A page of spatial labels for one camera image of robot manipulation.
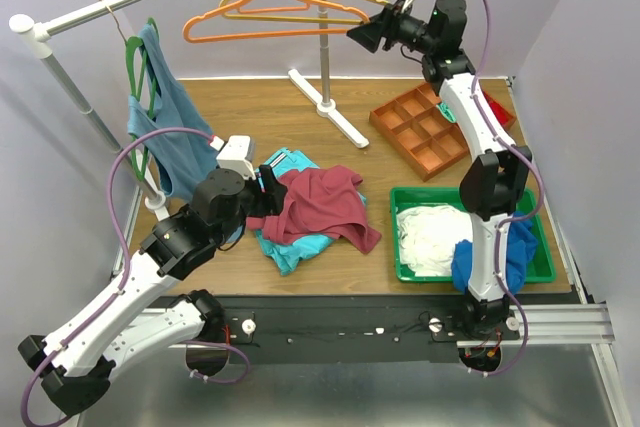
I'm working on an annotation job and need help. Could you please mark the mint green cloth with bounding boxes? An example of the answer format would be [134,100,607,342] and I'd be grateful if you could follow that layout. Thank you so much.
[437,102,457,124]

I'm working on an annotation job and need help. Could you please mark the green hanger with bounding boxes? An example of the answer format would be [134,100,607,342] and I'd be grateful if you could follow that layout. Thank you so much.
[125,36,158,180]

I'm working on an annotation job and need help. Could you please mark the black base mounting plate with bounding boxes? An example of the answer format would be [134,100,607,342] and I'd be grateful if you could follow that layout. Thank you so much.
[216,294,519,364]

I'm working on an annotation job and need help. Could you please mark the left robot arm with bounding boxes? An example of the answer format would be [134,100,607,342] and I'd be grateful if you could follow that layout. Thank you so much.
[18,165,287,418]

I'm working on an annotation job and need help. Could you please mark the turquoise folded shirt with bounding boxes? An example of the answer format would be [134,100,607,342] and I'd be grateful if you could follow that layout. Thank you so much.
[247,148,366,276]

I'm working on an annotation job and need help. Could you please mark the maroon tank top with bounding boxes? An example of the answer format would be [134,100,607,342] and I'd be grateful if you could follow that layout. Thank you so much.
[247,165,381,254]

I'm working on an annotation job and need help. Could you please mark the royal blue cloth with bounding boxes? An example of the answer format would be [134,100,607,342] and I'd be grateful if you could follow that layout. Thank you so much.
[451,219,539,294]

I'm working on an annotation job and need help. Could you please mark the orange compartment tray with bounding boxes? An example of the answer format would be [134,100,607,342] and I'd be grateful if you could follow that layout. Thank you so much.
[368,81,517,183]

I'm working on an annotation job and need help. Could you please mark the red cloth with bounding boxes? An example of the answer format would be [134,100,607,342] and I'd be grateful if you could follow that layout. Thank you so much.
[485,95,514,129]

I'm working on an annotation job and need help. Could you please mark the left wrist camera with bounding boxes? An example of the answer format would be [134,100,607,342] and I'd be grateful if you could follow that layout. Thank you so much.
[209,135,256,180]

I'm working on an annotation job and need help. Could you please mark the orange hanger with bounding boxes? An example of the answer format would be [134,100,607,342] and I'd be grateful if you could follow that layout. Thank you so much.
[182,0,369,44]

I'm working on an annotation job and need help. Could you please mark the blue-grey hanging tank top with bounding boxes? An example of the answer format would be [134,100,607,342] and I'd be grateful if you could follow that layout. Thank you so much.
[127,20,217,201]

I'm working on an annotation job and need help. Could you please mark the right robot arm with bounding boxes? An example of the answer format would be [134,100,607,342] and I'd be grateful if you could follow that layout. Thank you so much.
[347,0,532,339]

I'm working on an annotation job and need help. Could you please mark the green plastic bin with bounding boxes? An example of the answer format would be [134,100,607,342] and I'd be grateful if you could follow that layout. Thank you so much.
[390,187,556,286]

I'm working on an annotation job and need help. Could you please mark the white clothes rack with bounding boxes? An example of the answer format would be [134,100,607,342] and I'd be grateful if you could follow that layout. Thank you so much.
[7,0,371,223]

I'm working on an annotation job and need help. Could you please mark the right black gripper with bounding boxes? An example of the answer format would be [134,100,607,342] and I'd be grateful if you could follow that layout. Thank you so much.
[344,0,435,56]

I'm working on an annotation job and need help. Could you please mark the white cloth in bin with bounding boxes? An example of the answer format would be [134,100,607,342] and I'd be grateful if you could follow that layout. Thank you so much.
[396,205,473,277]

